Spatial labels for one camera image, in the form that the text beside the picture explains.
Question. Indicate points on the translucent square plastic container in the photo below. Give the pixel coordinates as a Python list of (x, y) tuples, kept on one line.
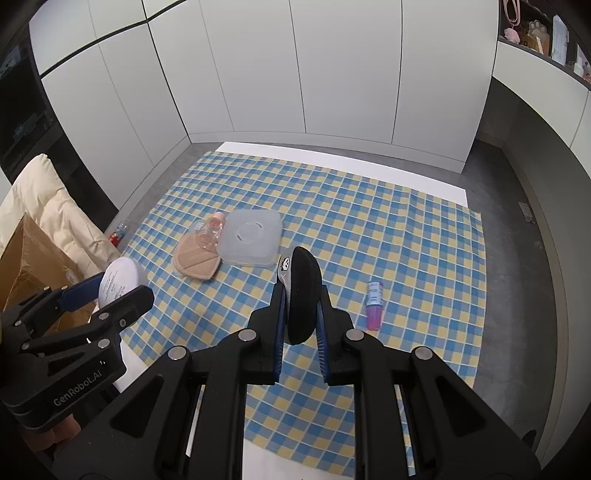
[(249, 237)]

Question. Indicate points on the black oval pouch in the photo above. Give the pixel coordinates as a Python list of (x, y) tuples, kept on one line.
[(304, 295)]

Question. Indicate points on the brown cardboard box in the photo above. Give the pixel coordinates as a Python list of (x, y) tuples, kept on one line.
[(32, 258)]

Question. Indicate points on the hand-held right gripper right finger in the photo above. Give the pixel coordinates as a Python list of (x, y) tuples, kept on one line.
[(323, 332)]

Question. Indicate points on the person's left hand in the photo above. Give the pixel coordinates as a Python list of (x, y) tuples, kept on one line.
[(55, 436)]

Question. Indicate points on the blue yellow checkered tablecloth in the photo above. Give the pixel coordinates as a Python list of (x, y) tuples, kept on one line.
[(369, 221)]

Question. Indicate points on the grey wall socket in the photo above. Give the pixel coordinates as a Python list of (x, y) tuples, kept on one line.
[(526, 212)]

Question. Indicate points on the beige fabric pad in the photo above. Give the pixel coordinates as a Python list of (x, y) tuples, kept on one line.
[(194, 261)]

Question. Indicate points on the cream padded armchair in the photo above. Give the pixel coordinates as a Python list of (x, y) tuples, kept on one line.
[(55, 207)]

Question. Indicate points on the small red bottle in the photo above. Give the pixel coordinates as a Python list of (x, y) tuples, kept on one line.
[(117, 235)]

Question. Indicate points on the white round jar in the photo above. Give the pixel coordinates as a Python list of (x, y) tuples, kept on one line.
[(120, 277)]

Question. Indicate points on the brown paper box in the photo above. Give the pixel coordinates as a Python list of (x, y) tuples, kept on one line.
[(538, 32)]

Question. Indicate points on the black glass cabinet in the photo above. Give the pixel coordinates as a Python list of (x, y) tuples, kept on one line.
[(27, 106)]

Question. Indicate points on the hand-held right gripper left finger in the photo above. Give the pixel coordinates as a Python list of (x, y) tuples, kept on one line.
[(277, 327)]

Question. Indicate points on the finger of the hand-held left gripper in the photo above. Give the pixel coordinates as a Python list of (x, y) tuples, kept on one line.
[(124, 307), (78, 293)]

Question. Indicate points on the small purple bottle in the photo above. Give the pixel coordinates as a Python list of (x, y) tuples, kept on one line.
[(375, 307)]

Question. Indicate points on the pink plush toy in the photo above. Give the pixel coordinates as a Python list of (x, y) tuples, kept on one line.
[(511, 33)]

